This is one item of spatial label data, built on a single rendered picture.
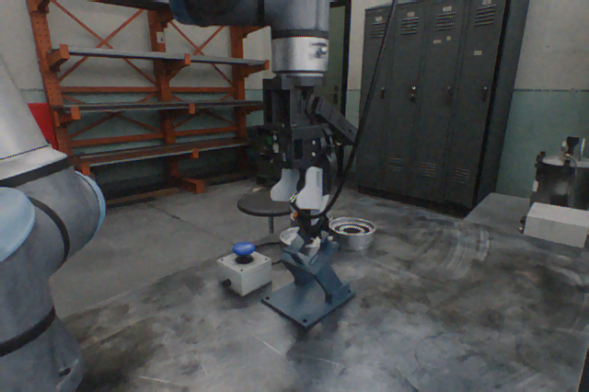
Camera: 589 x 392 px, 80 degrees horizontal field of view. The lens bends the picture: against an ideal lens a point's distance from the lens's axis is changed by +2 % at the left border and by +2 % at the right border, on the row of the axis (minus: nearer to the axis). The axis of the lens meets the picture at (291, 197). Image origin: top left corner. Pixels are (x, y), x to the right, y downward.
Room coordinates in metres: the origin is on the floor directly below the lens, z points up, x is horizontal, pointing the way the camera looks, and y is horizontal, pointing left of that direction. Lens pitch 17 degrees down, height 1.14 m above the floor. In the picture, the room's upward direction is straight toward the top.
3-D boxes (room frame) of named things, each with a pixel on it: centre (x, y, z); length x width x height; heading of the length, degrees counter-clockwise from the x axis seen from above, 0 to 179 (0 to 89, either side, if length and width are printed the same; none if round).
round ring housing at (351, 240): (0.74, -0.14, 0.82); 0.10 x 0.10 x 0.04
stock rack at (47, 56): (4.07, 1.28, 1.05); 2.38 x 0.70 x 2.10; 136
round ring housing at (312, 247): (0.68, -0.03, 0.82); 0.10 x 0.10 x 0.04
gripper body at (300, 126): (0.49, -0.01, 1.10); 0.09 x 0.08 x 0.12; 135
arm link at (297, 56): (0.50, -0.01, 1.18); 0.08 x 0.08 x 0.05
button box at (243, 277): (0.57, 0.09, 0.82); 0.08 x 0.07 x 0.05; 136
